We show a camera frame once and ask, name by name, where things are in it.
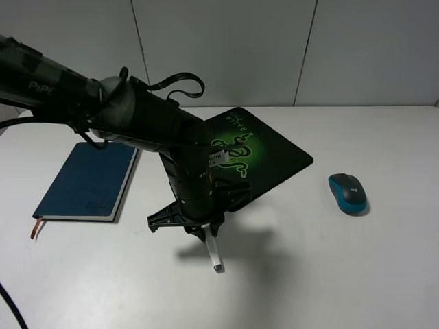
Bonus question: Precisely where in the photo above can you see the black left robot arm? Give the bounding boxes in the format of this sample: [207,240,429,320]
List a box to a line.
[1,37,252,240]

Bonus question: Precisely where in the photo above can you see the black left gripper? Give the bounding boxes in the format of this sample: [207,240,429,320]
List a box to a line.
[147,147,252,243]

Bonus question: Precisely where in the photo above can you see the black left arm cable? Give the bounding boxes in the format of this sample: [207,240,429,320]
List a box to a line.
[0,66,206,329]

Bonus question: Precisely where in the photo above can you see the black green mouse pad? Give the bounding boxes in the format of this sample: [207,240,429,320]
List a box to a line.
[206,108,313,212]

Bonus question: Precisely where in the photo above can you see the white connector plug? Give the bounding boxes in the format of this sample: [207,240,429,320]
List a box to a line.
[209,150,230,167]

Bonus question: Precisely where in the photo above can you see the black blue computer mouse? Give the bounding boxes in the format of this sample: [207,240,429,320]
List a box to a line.
[328,173,368,215]

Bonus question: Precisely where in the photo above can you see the white marker pen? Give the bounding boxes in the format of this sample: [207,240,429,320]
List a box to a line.
[202,224,224,273]

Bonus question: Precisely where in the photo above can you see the dark blue notebook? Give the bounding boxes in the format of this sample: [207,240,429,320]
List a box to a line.
[30,142,138,239]

